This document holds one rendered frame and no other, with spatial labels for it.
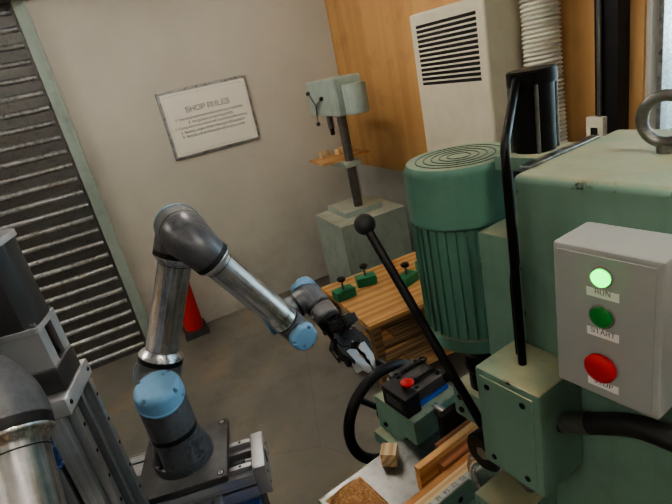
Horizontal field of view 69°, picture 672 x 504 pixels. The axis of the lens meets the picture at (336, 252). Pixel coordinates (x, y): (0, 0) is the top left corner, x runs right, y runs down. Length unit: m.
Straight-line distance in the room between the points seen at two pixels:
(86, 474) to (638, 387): 0.88
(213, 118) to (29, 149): 1.16
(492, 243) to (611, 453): 0.29
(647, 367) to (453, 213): 0.33
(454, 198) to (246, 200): 3.18
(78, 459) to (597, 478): 0.82
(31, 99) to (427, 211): 3.11
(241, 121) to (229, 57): 0.44
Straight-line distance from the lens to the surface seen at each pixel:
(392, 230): 3.28
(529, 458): 0.67
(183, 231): 1.17
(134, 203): 3.68
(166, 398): 1.27
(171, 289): 1.32
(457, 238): 0.75
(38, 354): 0.97
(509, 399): 0.63
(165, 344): 1.37
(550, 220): 0.58
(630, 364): 0.53
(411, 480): 1.07
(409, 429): 1.11
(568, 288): 0.52
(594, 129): 2.23
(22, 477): 0.68
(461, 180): 0.71
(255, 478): 1.40
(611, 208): 0.54
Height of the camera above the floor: 1.68
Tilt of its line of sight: 21 degrees down
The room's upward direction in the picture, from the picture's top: 12 degrees counter-clockwise
